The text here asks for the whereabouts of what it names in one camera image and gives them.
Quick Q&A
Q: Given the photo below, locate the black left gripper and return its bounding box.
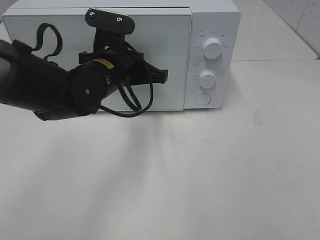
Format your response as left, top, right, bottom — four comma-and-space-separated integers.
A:
78, 48, 169, 86

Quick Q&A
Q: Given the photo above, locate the white microwave door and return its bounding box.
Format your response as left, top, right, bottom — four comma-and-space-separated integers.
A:
2, 8, 191, 111

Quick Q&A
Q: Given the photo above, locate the white dial knob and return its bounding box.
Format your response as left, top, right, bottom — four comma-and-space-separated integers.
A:
198, 70, 217, 89
202, 37, 223, 60

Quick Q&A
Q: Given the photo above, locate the round white door button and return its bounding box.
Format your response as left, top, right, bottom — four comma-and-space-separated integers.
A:
195, 93, 211, 106

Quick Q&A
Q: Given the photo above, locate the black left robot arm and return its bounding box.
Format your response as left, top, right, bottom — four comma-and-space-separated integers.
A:
0, 40, 168, 121

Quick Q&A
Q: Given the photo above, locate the white microwave oven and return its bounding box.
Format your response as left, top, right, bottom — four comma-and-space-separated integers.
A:
1, 0, 241, 110

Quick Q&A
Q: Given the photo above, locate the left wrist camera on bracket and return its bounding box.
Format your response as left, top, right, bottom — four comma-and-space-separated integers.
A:
84, 8, 135, 53

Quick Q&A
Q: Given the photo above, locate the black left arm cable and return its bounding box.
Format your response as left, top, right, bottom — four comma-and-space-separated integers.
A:
34, 22, 155, 118

